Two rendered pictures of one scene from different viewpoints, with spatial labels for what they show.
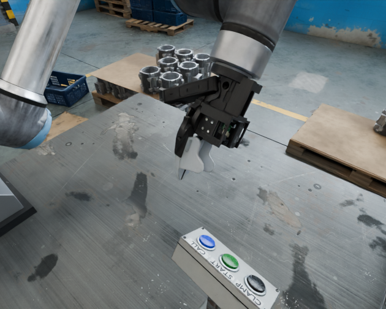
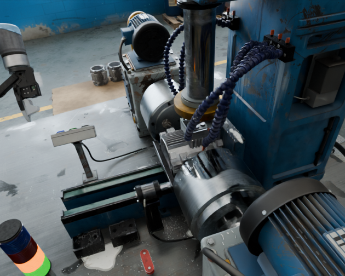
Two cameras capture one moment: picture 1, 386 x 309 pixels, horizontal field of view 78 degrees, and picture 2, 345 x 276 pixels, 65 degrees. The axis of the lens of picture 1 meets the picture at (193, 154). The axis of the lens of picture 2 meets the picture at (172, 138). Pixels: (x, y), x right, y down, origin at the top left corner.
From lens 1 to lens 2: 0.88 m
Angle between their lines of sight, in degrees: 43
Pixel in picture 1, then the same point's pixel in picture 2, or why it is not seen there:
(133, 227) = (17, 194)
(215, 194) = (43, 150)
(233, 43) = (14, 58)
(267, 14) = (18, 45)
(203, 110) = (19, 86)
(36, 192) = not seen: outside the picture
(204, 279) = (70, 138)
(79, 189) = not seen: outside the picture
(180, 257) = (56, 141)
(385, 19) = (41, 13)
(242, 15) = (10, 48)
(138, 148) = not seen: outside the picture
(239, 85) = (26, 70)
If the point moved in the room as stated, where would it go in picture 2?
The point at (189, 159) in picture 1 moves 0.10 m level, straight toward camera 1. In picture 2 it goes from (28, 108) to (46, 114)
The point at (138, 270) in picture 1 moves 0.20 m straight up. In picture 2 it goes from (42, 198) to (23, 166)
